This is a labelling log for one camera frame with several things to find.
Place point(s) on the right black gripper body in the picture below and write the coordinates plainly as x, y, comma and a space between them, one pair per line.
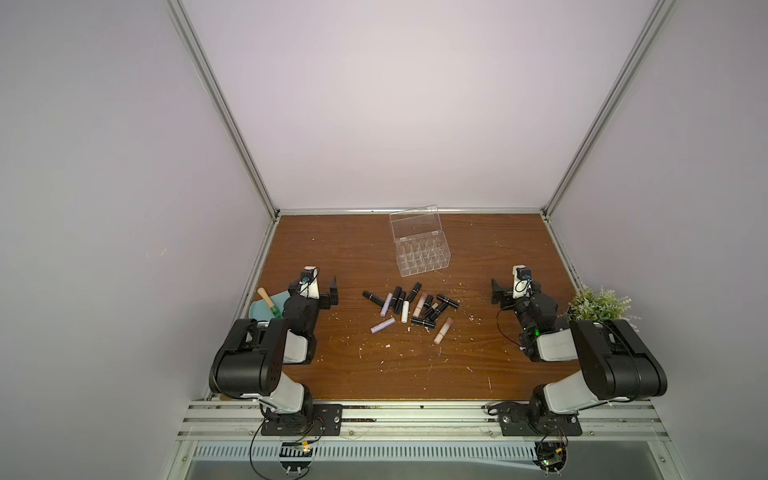
507, 294

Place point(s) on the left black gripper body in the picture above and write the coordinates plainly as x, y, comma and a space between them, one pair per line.
324, 294

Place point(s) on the black lipstick gold band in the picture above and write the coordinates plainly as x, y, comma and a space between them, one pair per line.
373, 298

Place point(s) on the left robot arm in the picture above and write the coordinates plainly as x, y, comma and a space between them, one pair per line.
249, 364

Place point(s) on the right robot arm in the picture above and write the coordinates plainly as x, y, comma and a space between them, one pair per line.
614, 363

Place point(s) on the clear acrylic lipstick organizer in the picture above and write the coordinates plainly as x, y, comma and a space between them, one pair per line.
420, 242

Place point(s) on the black lipstick centre right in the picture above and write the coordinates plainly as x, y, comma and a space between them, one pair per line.
436, 312

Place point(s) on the pink lipstick tube lower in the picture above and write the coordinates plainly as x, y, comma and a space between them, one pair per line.
441, 334

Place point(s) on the pink lipstick tube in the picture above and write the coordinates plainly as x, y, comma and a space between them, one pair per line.
419, 306
441, 334

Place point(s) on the white lipstick tube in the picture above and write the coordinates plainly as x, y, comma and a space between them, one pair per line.
405, 312

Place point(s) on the black lipstick top middle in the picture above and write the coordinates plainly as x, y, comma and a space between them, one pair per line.
414, 292

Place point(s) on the pink lipstick tube upper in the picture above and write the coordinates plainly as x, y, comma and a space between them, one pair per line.
419, 306

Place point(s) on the green artificial plant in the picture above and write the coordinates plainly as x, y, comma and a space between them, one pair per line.
599, 306

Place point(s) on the left controller board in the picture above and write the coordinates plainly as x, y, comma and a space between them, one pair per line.
295, 459

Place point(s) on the controller board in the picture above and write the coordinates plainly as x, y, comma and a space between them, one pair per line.
550, 457
295, 459

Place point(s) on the right controller board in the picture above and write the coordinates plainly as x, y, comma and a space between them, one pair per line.
550, 457

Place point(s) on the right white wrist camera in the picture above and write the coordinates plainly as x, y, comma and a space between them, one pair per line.
522, 278

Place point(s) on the green rake wooden handle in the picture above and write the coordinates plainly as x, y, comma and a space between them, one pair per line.
266, 298

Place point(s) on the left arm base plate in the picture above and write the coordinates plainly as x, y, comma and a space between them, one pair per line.
318, 420

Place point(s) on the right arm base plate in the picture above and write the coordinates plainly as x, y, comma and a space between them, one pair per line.
524, 419

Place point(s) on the aluminium front rail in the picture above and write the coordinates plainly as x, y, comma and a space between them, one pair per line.
468, 420

